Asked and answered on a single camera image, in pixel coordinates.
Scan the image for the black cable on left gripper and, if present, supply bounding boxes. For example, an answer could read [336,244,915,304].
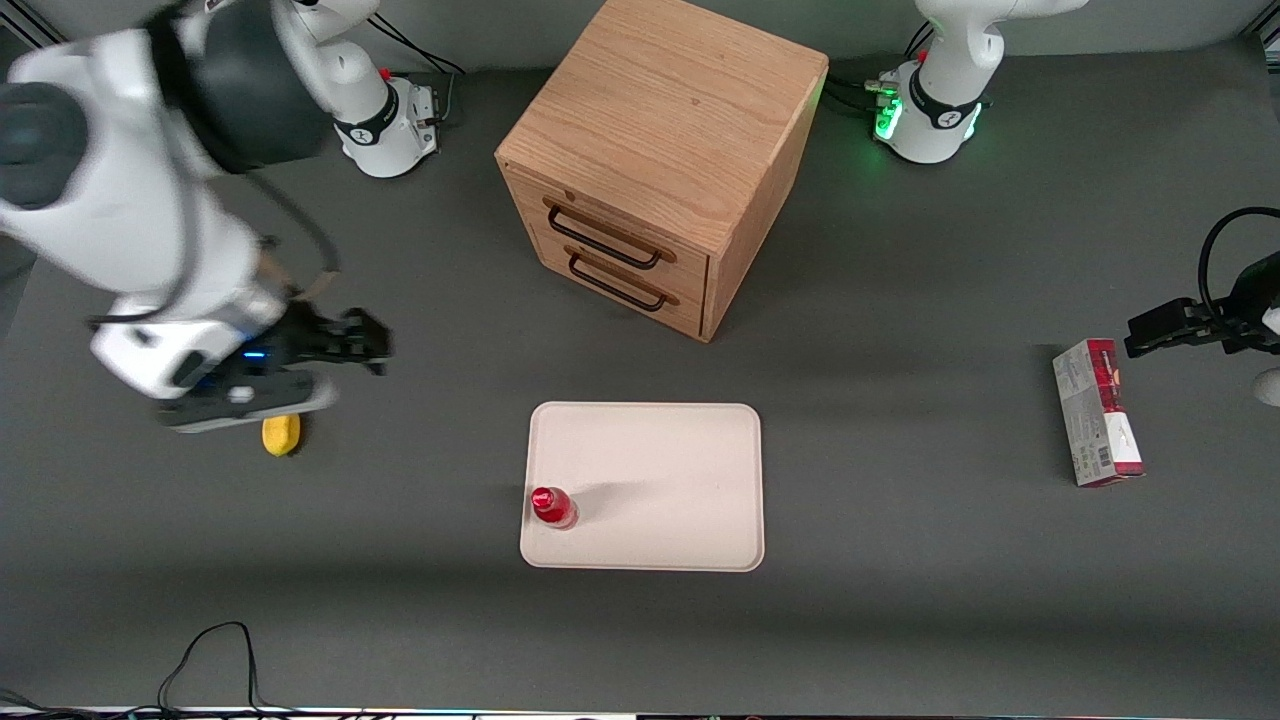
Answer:
[1197,206,1280,323]

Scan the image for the yellow lemon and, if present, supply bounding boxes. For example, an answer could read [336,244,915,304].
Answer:
[261,414,303,458]

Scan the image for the wooden two-drawer cabinet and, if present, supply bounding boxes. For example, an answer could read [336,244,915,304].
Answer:
[494,0,830,344]

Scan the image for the black cables at right arm base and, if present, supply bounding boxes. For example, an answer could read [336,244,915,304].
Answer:
[365,14,469,127]

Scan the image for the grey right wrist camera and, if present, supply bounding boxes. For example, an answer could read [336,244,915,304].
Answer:
[158,371,340,434]

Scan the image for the black cables at arm base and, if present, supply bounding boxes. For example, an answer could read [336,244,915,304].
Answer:
[824,22,937,117]
[365,14,469,127]

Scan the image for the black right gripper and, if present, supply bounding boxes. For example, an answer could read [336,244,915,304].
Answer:
[240,300,395,378]

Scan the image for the black cable loop on table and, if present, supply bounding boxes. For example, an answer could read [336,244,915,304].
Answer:
[0,621,301,720]

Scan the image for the grey and red carton box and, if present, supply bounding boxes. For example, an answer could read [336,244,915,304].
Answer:
[1051,338,1147,488]

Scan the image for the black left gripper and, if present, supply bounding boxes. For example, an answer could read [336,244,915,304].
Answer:
[1124,253,1280,359]

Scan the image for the black cables at left arm base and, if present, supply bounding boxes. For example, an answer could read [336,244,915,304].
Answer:
[824,22,937,117]

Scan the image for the long black drawer handle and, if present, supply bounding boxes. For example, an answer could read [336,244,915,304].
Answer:
[544,198,679,271]

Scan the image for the beige rectangular tray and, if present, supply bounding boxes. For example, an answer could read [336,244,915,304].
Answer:
[519,401,766,573]

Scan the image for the red coke bottle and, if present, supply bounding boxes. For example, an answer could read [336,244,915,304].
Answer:
[529,486,580,531]

